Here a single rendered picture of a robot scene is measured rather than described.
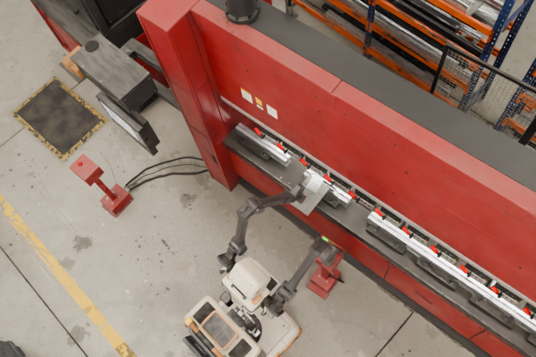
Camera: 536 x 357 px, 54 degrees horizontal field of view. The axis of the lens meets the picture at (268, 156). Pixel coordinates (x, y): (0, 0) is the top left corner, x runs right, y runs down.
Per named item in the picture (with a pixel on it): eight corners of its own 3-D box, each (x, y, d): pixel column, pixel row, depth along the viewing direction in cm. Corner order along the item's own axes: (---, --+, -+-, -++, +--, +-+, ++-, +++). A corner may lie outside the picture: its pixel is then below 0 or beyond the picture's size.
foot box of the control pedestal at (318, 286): (305, 286, 447) (305, 283, 436) (322, 262, 454) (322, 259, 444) (325, 300, 440) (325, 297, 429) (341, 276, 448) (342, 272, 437)
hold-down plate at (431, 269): (415, 264, 360) (415, 262, 357) (419, 257, 362) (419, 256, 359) (454, 291, 350) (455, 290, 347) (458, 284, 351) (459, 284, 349)
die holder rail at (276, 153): (237, 133, 418) (234, 127, 409) (242, 127, 420) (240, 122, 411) (286, 167, 401) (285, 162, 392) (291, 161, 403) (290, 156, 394)
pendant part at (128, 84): (115, 123, 405) (68, 56, 330) (139, 102, 412) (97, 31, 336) (159, 161, 387) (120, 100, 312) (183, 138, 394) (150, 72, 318)
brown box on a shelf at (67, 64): (59, 64, 451) (52, 56, 440) (82, 46, 458) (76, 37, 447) (79, 84, 440) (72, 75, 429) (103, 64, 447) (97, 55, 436)
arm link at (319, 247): (311, 240, 307) (324, 251, 304) (321, 234, 319) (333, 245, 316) (273, 293, 323) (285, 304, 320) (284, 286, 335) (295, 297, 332)
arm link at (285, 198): (242, 204, 318) (254, 215, 313) (247, 197, 315) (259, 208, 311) (283, 194, 352) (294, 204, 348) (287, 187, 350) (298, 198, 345)
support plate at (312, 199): (287, 202, 376) (287, 201, 375) (309, 174, 384) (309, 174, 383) (307, 216, 370) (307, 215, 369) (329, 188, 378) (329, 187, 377)
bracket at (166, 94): (133, 103, 407) (130, 99, 401) (155, 82, 414) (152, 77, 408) (170, 130, 394) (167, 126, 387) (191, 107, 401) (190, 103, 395)
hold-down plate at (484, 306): (467, 300, 346) (469, 300, 344) (471, 293, 348) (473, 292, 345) (510, 329, 336) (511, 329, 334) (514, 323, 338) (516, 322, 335)
